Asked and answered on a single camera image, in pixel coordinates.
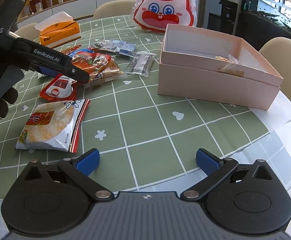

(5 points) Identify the red sauce snack packet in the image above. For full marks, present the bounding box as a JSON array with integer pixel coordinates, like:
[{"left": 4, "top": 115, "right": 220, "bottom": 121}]
[{"left": 39, "top": 74, "right": 77, "bottom": 102}]

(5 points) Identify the red chips snack bag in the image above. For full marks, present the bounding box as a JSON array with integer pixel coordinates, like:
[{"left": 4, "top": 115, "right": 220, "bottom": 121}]
[{"left": 61, "top": 45, "right": 111, "bottom": 81}]

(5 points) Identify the green checkered tablecloth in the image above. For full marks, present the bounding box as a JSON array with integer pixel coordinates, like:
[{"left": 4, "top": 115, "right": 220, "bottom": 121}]
[{"left": 0, "top": 13, "right": 271, "bottom": 201}]

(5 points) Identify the blue clear snack packet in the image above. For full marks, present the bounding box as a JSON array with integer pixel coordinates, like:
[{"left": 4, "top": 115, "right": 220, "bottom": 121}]
[{"left": 91, "top": 40, "right": 137, "bottom": 57}]

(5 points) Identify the clear bread packet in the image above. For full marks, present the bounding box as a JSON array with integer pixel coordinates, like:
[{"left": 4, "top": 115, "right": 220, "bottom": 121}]
[{"left": 84, "top": 59, "right": 126, "bottom": 88}]

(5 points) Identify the beige chair right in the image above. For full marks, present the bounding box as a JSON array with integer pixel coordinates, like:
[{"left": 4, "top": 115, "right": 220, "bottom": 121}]
[{"left": 259, "top": 37, "right": 291, "bottom": 101}]

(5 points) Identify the red white rabbit pillow bag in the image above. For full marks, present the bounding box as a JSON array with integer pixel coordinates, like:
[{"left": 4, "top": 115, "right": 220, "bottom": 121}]
[{"left": 131, "top": 0, "right": 197, "bottom": 33}]

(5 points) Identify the orange tissue box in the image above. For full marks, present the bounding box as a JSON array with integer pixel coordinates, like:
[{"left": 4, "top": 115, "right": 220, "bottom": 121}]
[{"left": 34, "top": 11, "right": 81, "bottom": 48}]

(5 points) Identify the pink cardboard box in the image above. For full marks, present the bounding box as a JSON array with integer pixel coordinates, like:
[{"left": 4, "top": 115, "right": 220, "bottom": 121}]
[{"left": 158, "top": 24, "right": 283, "bottom": 110}]

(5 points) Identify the small clear grey snack packet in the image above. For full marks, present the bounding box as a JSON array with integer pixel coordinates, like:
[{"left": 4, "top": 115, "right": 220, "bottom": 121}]
[{"left": 123, "top": 51, "right": 156, "bottom": 77}]

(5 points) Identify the rice cracker snack packet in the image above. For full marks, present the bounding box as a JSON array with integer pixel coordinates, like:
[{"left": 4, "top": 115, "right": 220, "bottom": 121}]
[{"left": 15, "top": 99, "right": 90, "bottom": 153}]

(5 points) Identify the beige chair far left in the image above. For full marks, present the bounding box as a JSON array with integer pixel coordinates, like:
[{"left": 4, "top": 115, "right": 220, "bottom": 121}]
[{"left": 14, "top": 23, "right": 40, "bottom": 41}]

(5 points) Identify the beige chair behind table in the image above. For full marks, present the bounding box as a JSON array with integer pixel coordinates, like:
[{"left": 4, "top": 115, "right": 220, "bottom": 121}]
[{"left": 93, "top": 0, "right": 136, "bottom": 20}]

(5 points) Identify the black fish tank cabinet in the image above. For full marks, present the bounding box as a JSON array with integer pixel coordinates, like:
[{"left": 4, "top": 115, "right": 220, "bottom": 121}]
[{"left": 207, "top": 0, "right": 291, "bottom": 50}]

